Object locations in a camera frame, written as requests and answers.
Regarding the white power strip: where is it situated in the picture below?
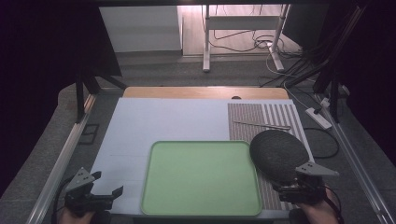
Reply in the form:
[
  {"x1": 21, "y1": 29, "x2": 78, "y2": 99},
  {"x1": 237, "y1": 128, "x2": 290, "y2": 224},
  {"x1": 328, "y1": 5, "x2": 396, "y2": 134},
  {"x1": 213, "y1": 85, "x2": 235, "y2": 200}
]
[{"x1": 304, "y1": 106, "x2": 333, "y2": 131}]

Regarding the white board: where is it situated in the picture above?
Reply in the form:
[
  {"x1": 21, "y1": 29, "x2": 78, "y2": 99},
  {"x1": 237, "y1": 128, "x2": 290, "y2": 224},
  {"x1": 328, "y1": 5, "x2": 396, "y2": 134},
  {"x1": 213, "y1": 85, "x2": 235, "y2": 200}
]
[{"x1": 98, "y1": 5, "x2": 183, "y2": 54}]

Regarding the aluminium rail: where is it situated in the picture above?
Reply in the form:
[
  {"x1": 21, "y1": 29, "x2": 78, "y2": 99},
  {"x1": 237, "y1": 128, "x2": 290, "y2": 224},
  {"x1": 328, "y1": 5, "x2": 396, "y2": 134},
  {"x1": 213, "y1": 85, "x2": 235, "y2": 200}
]
[
  {"x1": 317, "y1": 92, "x2": 396, "y2": 224},
  {"x1": 25, "y1": 92, "x2": 97, "y2": 224}
]

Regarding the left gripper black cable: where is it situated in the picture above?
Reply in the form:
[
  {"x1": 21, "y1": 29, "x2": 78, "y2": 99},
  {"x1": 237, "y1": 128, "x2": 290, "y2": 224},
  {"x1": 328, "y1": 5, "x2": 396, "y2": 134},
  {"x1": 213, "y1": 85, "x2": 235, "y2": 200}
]
[{"x1": 50, "y1": 175, "x2": 77, "y2": 224}]

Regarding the striped placemat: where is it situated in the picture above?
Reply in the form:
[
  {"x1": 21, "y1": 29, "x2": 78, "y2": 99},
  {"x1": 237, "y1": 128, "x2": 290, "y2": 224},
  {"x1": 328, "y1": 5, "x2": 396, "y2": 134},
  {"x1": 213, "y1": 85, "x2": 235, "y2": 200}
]
[{"x1": 227, "y1": 103, "x2": 315, "y2": 212}]

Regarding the dark round plate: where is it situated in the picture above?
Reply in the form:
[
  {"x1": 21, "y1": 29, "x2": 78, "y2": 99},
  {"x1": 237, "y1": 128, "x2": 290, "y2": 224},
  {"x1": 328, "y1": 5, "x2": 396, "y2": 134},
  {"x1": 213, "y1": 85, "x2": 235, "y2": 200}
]
[{"x1": 248, "y1": 129, "x2": 310, "y2": 185}]

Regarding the white desk frame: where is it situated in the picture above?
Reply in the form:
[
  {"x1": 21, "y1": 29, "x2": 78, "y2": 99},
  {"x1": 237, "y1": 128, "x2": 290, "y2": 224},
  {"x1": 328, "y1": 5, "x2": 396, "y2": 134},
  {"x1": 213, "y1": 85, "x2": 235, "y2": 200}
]
[{"x1": 202, "y1": 4, "x2": 291, "y2": 74}]

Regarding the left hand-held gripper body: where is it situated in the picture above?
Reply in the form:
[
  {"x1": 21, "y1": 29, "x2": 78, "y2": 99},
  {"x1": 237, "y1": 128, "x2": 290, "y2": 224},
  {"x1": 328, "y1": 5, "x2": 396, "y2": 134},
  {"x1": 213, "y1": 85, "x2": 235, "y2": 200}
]
[{"x1": 64, "y1": 166, "x2": 114, "y2": 217}]

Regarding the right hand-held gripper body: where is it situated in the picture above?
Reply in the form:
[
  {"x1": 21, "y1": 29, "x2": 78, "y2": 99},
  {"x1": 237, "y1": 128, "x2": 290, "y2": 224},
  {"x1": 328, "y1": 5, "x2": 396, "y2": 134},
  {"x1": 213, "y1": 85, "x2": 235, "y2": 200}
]
[{"x1": 277, "y1": 161, "x2": 341, "y2": 205}]

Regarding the slim metal utensil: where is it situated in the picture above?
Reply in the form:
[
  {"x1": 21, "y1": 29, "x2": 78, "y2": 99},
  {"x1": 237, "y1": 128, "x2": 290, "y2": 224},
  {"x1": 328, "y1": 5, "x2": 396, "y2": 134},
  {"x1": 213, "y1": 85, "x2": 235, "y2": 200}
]
[{"x1": 233, "y1": 119, "x2": 292, "y2": 132}]

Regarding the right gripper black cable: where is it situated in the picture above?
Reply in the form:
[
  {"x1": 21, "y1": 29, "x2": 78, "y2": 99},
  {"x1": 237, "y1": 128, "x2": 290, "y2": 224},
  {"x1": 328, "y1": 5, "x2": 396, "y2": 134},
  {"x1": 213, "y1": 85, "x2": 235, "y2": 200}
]
[{"x1": 323, "y1": 185, "x2": 346, "y2": 224}]

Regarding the black frame on floor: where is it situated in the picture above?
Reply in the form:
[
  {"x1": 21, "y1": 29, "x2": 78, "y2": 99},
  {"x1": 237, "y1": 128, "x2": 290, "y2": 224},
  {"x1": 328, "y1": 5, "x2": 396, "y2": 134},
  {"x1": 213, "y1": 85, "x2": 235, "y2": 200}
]
[{"x1": 78, "y1": 123, "x2": 100, "y2": 146}]

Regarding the pale blue table sheet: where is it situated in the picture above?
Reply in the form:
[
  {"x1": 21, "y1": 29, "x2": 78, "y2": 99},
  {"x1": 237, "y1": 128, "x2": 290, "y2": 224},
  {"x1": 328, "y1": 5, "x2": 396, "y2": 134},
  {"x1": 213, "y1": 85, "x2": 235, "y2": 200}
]
[{"x1": 89, "y1": 97, "x2": 316, "y2": 220}]

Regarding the black stand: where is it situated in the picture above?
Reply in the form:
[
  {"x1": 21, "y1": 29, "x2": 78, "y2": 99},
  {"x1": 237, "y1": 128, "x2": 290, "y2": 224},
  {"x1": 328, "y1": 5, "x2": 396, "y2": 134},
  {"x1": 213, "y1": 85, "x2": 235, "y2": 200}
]
[
  {"x1": 74, "y1": 69, "x2": 128, "y2": 124},
  {"x1": 312, "y1": 6, "x2": 365, "y2": 124}
]

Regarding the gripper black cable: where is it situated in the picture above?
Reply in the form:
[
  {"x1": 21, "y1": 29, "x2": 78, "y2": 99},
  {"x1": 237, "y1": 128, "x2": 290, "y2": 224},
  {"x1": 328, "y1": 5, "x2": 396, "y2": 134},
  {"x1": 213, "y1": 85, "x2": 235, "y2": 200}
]
[
  {"x1": 323, "y1": 185, "x2": 346, "y2": 224},
  {"x1": 50, "y1": 175, "x2": 77, "y2": 224}
]

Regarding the white cable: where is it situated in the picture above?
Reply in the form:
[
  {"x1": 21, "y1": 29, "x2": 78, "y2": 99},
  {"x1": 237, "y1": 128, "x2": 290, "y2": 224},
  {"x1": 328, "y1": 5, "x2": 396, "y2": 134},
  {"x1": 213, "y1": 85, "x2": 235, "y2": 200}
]
[{"x1": 265, "y1": 43, "x2": 316, "y2": 110}]

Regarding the person's right hand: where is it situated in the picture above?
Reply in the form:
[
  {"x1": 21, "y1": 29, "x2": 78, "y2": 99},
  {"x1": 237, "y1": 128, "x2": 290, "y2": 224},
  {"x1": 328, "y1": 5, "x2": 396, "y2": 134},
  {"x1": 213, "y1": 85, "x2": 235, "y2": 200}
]
[{"x1": 294, "y1": 189, "x2": 341, "y2": 224}]

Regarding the person's left hand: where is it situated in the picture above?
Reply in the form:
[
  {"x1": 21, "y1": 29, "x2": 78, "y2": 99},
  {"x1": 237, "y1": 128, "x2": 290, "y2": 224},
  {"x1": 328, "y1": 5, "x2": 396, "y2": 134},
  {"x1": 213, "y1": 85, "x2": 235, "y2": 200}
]
[{"x1": 58, "y1": 207, "x2": 95, "y2": 224}]

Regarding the black looped cable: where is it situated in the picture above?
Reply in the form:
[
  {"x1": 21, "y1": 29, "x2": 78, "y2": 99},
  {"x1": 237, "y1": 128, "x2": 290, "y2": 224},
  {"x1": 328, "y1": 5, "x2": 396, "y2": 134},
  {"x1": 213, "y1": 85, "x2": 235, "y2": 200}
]
[{"x1": 303, "y1": 126, "x2": 340, "y2": 160}]

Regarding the green tray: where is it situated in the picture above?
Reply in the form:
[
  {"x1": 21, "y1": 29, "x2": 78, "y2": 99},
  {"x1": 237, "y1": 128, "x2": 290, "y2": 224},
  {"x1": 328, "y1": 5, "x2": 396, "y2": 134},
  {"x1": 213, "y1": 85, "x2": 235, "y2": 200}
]
[{"x1": 140, "y1": 140, "x2": 262, "y2": 217}]

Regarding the tangle of floor cables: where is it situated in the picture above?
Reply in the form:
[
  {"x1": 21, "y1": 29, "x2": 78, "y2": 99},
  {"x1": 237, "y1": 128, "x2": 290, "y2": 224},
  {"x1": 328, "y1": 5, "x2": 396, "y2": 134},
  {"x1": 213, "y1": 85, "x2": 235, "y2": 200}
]
[{"x1": 201, "y1": 4, "x2": 331, "y2": 89}]

